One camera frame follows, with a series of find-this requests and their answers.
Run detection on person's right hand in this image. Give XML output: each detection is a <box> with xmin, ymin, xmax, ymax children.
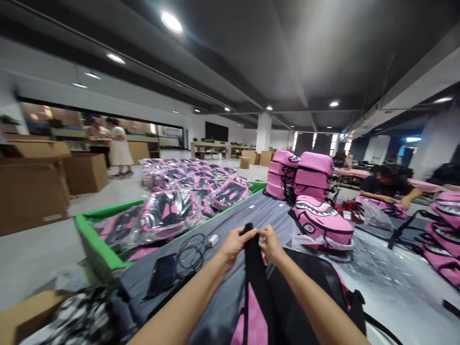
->
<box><xmin>257</xmin><ymin>224</ymin><xmax>289</xmax><ymax>262</ymax></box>

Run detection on person's left hand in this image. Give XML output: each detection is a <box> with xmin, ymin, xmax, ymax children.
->
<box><xmin>219</xmin><ymin>226</ymin><xmax>259</xmax><ymax>267</ymax></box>

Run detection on pink backpack with black straps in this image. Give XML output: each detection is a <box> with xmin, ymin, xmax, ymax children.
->
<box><xmin>230</xmin><ymin>222</ymin><xmax>368</xmax><ymax>345</ymax></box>

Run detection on grey table cover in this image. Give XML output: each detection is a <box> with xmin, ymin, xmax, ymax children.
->
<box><xmin>116</xmin><ymin>188</ymin><xmax>460</xmax><ymax>345</ymax></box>

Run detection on pink shark face backpack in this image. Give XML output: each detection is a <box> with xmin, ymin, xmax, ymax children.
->
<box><xmin>291</xmin><ymin>194</ymin><xmax>356</xmax><ymax>253</ymax></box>

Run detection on stack of pink shark backpacks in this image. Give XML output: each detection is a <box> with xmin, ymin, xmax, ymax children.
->
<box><xmin>265</xmin><ymin>149</ymin><xmax>301</xmax><ymax>201</ymax></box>
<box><xmin>421</xmin><ymin>190</ymin><xmax>460</xmax><ymax>292</ymax></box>
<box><xmin>293</xmin><ymin>151</ymin><xmax>336</xmax><ymax>203</ymax></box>

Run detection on group of cardboard boxes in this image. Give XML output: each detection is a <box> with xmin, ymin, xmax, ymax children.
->
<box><xmin>239</xmin><ymin>149</ymin><xmax>275</xmax><ymax>170</ymax></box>

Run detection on pile of bagged pink backpacks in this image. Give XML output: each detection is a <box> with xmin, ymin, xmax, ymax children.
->
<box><xmin>96</xmin><ymin>156</ymin><xmax>252</xmax><ymax>258</ymax></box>

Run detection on bunch of red hang tags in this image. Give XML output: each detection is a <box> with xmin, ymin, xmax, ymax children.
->
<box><xmin>337</xmin><ymin>200</ymin><xmax>367</xmax><ymax>225</ymax></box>

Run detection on low wooden shelf unit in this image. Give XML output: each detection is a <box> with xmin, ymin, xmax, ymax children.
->
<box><xmin>190</xmin><ymin>140</ymin><xmax>256</xmax><ymax>160</ymax></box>

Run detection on black flat phone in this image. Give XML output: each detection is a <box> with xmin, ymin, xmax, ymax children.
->
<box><xmin>144</xmin><ymin>253</ymin><xmax>178</xmax><ymax>299</ymax></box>

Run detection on table with pink cover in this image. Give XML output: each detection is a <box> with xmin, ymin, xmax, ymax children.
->
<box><xmin>333</xmin><ymin>167</ymin><xmax>447</xmax><ymax>193</ymax></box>

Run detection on clear plastic bag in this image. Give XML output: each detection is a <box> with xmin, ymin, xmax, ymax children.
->
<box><xmin>358</xmin><ymin>196</ymin><xmax>395</xmax><ymax>231</ymax></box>

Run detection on pink backpack in plastic wrap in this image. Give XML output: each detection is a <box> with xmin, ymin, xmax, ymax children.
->
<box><xmin>354</xmin><ymin>195</ymin><xmax>411</xmax><ymax>220</ymax></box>

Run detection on tall cardboard box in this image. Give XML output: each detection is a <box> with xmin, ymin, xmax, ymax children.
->
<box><xmin>127</xmin><ymin>140</ymin><xmax>151</xmax><ymax>166</ymax></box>

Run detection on green fabric bin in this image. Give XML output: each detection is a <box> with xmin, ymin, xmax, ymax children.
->
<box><xmin>73</xmin><ymin>179</ymin><xmax>269</xmax><ymax>285</ymax></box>

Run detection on medium cardboard box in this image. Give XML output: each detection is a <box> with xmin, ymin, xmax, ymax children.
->
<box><xmin>64</xmin><ymin>152</ymin><xmax>109</xmax><ymax>196</ymax></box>

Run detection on black and white patterned bag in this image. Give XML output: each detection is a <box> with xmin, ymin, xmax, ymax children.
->
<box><xmin>24</xmin><ymin>283</ymin><xmax>121</xmax><ymax>345</ymax></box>

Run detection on large cardboard box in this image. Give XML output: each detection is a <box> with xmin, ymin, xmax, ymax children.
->
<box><xmin>0</xmin><ymin>157</ymin><xmax>71</xmax><ymax>237</ymax></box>

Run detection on open flap cardboard box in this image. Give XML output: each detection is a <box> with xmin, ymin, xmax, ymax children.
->
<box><xmin>0</xmin><ymin>133</ymin><xmax>72</xmax><ymax>160</ymax></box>

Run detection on black coiled cable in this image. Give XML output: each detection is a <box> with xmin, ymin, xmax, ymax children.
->
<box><xmin>175</xmin><ymin>232</ymin><xmax>213</xmax><ymax>278</ymax></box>

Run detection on black wall screen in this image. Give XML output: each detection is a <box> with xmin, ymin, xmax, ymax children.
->
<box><xmin>205</xmin><ymin>121</ymin><xmax>230</xmax><ymax>143</ymax></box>

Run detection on loose black straps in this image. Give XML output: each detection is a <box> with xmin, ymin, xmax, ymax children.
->
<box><xmin>387</xmin><ymin>209</ymin><xmax>437</xmax><ymax>251</ymax></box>

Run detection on black strap end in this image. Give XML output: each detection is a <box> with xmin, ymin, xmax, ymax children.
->
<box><xmin>442</xmin><ymin>299</ymin><xmax>460</xmax><ymax>319</ymax></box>

